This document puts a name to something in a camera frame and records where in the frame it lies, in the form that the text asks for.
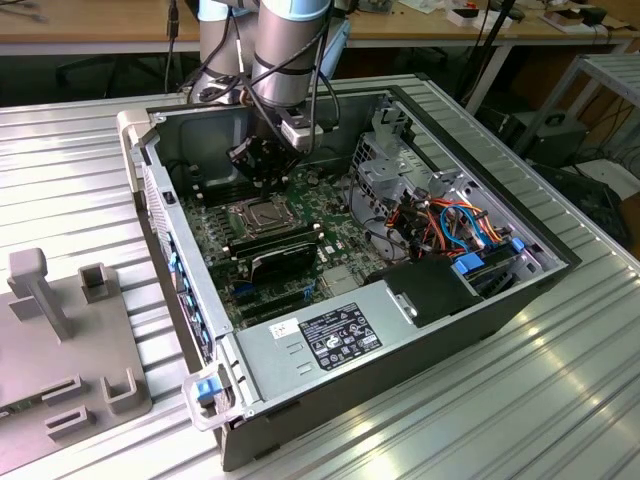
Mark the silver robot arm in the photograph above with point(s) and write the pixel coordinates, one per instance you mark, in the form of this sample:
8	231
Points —
285	50

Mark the CPU socket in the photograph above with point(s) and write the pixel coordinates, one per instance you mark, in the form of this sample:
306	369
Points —
240	210

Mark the black expansion slot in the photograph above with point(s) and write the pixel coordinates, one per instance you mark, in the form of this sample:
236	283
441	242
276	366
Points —
272	300
275	311

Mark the installed RAM stick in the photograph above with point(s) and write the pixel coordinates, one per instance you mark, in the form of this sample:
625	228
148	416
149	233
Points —
277	244

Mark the green motherboard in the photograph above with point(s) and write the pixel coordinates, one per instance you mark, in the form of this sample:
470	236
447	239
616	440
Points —
345	240

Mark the silver drive cage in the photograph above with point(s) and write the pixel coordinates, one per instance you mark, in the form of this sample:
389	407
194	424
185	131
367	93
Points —
385	175

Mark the blue pin header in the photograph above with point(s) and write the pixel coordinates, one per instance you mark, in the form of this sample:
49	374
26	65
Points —
242	289

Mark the pale blue teach pendant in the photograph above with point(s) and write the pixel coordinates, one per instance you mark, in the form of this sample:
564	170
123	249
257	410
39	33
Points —
340	45

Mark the silver chipset heatsink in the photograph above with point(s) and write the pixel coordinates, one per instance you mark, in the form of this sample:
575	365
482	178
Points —
342	281

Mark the silver power supply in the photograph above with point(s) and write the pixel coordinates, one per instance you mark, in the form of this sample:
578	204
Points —
280	360

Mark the wooden desk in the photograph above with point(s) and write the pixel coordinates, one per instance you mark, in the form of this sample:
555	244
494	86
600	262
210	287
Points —
100	25

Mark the black plastic shroud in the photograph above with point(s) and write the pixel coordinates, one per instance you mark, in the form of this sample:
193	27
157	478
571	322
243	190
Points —
435	290

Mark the blue disk carrier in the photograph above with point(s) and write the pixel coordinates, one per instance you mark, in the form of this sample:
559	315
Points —
470	264

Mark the blue case latch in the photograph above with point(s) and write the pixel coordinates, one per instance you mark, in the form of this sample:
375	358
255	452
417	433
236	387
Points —
206	390

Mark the white box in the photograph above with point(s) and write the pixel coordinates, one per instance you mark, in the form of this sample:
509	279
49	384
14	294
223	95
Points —
480	17

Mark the open grey PC case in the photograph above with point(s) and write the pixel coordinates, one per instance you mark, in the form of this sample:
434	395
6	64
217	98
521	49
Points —
400	385

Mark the grey parts rack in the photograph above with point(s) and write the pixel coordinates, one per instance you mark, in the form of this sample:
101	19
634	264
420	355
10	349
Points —
50	350

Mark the brown box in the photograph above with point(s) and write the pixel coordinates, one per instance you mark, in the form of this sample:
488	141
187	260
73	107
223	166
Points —
562	20

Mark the green spare RAM stick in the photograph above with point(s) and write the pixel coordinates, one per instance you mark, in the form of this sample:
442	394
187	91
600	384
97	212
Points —
20	406

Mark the large white wrist camera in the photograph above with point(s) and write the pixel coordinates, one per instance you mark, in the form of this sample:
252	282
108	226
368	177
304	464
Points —
300	131

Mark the grey metal shelf frame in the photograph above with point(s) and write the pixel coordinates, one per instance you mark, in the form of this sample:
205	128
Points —
600	75

